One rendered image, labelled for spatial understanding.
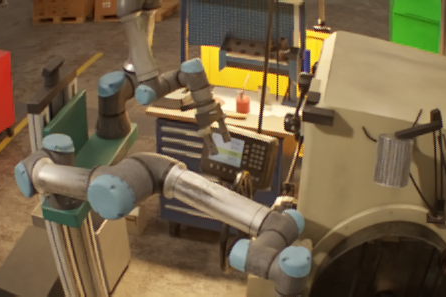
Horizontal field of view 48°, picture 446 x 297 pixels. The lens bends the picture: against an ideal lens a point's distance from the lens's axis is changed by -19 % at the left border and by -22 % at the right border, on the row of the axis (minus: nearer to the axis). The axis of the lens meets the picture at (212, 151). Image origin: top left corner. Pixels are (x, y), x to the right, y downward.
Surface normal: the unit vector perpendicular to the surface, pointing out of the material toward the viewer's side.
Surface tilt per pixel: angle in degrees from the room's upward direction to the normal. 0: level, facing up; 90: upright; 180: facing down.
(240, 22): 90
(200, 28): 90
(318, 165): 90
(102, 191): 89
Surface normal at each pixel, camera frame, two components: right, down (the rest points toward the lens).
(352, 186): -0.27, 0.48
